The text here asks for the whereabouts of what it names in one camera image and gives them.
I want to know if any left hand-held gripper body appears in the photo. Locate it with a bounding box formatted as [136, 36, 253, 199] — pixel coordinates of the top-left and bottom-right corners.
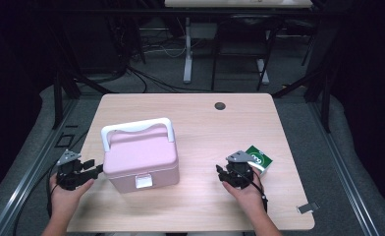
[55, 148, 95, 192]

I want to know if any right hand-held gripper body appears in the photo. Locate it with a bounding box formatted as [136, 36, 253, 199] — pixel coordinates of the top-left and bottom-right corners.
[225, 149, 255, 190]

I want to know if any green and white carton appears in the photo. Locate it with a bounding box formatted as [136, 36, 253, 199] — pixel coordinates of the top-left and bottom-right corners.
[245, 145, 274, 178]

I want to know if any pink storage box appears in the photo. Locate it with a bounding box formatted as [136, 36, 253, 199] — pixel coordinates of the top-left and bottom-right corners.
[100, 117, 181, 195]

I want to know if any person's left hand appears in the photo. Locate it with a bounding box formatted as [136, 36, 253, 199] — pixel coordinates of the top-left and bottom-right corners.
[49, 172, 95, 220]

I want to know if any person's right hand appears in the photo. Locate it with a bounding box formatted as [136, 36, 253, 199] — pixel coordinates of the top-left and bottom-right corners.
[221, 166, 268, 214]

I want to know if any black metal stand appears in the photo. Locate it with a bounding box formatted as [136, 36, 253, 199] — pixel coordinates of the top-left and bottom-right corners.
[47, 13, 118, 130]
[271, 19, 342, 134]

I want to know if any grey tape strip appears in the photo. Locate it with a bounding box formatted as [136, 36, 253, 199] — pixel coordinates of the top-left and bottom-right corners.
[296, 202, 320, 215]

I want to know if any white desk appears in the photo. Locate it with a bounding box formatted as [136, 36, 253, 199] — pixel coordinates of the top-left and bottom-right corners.
[163, 0, 313, 85]

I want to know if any black chair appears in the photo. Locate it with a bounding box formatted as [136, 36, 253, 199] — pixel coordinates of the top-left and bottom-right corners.
[210, 13, 282, 92]

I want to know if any right hand-held gripper cable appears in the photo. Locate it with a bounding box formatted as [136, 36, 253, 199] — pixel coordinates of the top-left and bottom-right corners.
[241, 171, 269, 213]

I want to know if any metal floor rail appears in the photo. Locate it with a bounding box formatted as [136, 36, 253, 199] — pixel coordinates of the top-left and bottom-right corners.
[307, 97, 382, 236]
[0, 97, 81, 236]

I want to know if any bundle of floor cables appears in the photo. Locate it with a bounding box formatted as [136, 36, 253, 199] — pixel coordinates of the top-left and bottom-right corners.
[105, 16, 214, 94]

